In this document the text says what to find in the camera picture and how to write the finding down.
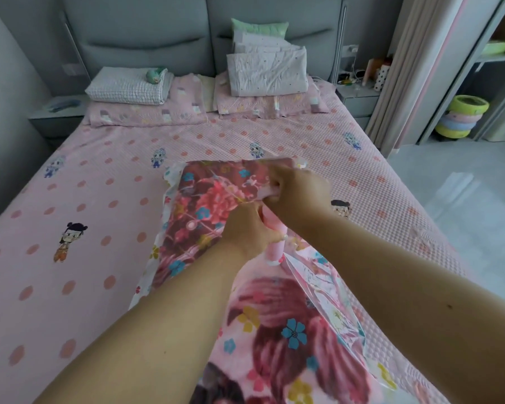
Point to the person's left hand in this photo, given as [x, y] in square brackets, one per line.
[246, 233]

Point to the person's right hand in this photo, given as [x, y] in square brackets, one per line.
[301, 195]

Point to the lilac hand pump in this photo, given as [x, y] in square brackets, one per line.
[274, 251]

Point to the red floral blanket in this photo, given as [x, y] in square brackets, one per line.
[277, 323]

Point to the flower-print plastic storage bag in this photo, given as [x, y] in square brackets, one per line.
[151, 269]

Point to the person's left forearm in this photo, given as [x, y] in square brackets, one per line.
[151, 340]

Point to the person's right forearm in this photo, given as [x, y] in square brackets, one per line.
[425, 311]

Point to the white bedside cabinet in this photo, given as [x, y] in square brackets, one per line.
[360, 105]
[59, 121]

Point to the grey dotted quilt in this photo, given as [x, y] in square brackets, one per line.
[265, 73]

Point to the white black-dotted cylinder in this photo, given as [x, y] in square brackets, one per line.
[381, 77]

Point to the pink cartoon bed sheet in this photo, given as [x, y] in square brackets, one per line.
[88, 197]

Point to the white pink curtain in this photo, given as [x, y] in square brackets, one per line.
[412, 71]

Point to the pale green pillow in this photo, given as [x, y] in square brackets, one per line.
[256, 28]

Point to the pastel striped round stool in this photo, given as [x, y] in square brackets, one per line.
[463, 117]

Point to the small teal plush toy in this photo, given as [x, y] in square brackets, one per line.
[155, 75]

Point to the white checked folded pillow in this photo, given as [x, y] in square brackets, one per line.
[122, 86]

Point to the grey open shelf unit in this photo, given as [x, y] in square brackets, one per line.
[488, 75]

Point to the grey upholstered headboard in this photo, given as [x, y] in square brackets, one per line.
[143, 33]

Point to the green tissue box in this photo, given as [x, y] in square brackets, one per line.
[495, 48]

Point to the white wall socket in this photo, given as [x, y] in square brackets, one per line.
[350, 49]

